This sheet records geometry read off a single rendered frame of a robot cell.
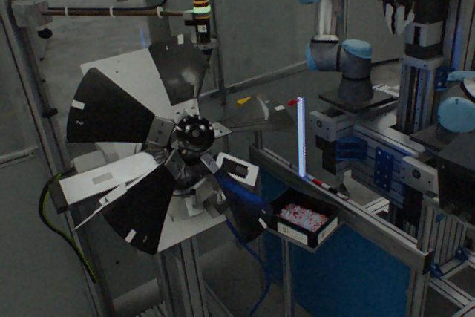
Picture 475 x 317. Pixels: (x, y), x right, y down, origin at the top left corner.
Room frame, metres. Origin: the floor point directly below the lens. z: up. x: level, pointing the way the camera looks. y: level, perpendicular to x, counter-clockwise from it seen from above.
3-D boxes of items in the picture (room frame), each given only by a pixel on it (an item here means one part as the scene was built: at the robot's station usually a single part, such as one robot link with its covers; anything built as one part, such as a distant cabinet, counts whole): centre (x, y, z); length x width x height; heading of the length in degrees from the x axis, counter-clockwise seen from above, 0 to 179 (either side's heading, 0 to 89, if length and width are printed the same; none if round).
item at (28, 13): (1.52, 0.64, 1.54); 0.10 x 0.07 x 0.09; 66
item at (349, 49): (1.77, -0.52, 1.20); 0.13 x 0.12 x 0.14; 65
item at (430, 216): (1.00, -0.52, 0.96); 0.03 x 0.03 x 0.20; 31
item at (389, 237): (1.36, -0.30, 0.82); 0.90 x 0.04 x 0.08; 31
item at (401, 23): (1.31, -0.53, 1.46); 0.06 x 0.03 x 0.09; 121
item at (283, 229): (1.22, -0.19, 0.85); 0.22 x 0.17 x 0.07; 46
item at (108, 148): (1.66, 0.53, 0.92); 0.17 x 0.16 x 0.11; 31
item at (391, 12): (1.34, -0.51, 1.46); 0.06 x 0.03 x 0.09; 121
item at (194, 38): (1.27, 0.07, 1.50); 0.09 x 0.07 x 0.10; 66
